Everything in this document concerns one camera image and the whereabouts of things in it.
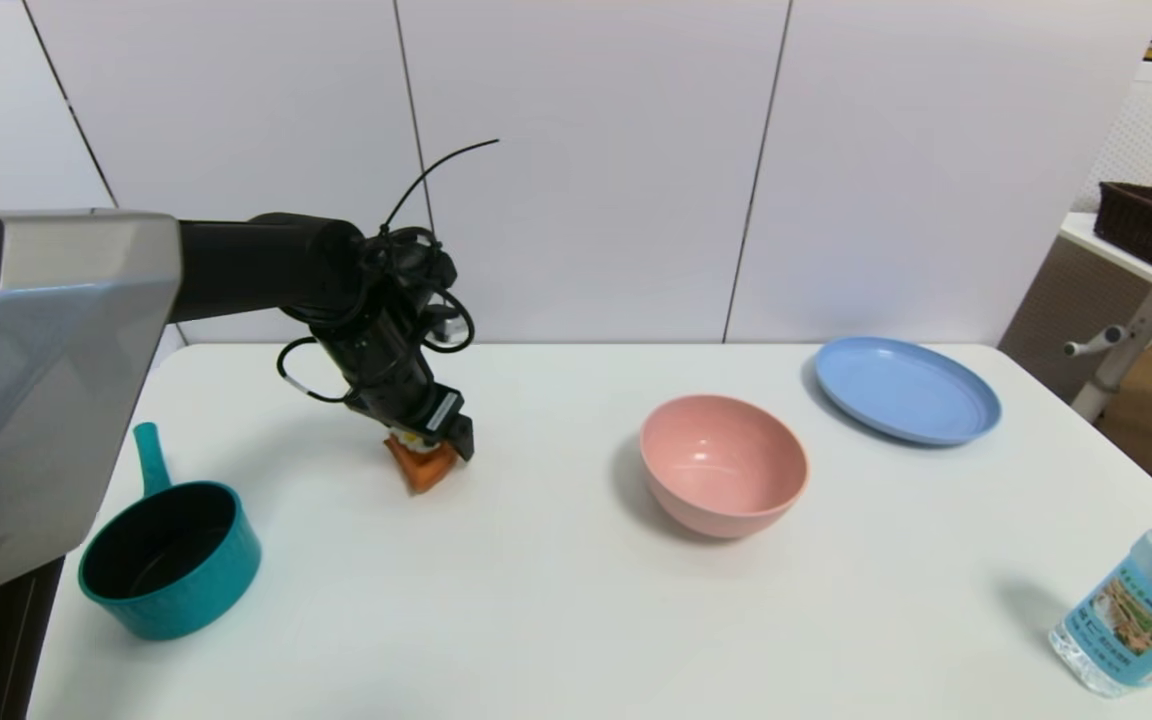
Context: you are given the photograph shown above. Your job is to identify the triangle bread with fruit topping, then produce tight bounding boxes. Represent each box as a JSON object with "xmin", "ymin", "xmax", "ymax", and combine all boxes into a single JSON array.
[{"xmin": 383, "ymin": 432, "xmax": 461, "ymax": 495}]

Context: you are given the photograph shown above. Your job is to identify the black looping arm cable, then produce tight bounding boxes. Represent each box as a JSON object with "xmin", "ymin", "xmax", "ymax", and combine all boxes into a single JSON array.
[{"xmin": 276, "ymin": 139, "xmax": 500, "ymax": 405}]

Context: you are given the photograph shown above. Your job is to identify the white side table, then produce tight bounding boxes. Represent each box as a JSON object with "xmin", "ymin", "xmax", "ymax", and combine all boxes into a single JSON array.
[{"xmin": 1058, "ymin": 212, "xmax": 1152, "ymax": 425}]

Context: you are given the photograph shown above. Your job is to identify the teal saucepan with handle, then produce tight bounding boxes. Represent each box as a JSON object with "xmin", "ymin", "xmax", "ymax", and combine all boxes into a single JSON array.
[{"xmin": 77, "ymin": 421, "xmax": 263, "ymax": 642}]

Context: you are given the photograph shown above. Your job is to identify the pink bowl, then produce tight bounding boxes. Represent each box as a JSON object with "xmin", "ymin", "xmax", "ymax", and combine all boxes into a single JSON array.
[{"xmin": 639, "ymin": 394, "xmax": 809, "ymax": 540}]

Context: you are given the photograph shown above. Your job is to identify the blue plate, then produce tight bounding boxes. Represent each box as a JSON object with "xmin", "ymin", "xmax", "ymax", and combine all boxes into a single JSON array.
[{"xmin": 814, "ymin": 336, "xmax": 1003, "ymax": 447}]

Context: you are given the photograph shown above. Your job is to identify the clear water bottle blue label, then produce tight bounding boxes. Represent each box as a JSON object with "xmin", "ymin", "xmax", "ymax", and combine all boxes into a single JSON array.
[{"xmin": 1048, "ymin": 510, "xmax": 1152, "ymax": 698}]

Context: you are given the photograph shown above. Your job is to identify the grey table crank handle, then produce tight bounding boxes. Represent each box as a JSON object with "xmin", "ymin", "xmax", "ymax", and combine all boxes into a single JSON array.
[{"xmin": 1063, "ymin": 325, "xmax": 1129, "ymax": 359}]

